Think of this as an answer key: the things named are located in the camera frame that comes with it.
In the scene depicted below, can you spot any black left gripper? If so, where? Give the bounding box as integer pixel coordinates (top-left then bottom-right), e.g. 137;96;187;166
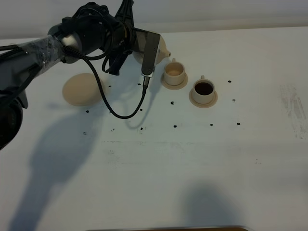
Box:
105;0;161;76

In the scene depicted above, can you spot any beige ceramic teapot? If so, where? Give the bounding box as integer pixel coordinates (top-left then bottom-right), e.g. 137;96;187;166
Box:
133;36;171;65

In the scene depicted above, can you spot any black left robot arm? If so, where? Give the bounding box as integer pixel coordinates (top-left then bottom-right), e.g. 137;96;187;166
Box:
0;0;161;147

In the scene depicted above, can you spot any beige teapot saucer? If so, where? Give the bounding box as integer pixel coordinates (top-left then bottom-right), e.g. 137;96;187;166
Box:
62;73;102;106

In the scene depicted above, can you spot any beige teacup far left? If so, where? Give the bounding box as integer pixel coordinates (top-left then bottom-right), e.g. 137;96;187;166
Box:
164;58;185;86

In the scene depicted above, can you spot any beige teacup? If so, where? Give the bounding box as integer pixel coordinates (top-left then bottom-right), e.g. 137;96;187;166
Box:
192;76;215;104
164;58;185;86

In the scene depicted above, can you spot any beige saucer far left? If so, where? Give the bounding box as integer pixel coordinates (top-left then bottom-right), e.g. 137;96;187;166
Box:
161;73;188;90

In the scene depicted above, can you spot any beige teacup near right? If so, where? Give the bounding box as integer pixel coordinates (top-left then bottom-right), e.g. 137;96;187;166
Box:
192;76;215;104

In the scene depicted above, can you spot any beige saucer near right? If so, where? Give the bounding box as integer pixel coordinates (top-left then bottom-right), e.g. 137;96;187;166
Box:
189;89;218;108

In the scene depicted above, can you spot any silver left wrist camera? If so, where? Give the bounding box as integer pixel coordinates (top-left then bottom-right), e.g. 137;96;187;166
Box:
141;32;160;77

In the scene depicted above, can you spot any black left camera cable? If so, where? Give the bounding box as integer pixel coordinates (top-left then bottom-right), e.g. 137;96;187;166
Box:
0;21;150;119

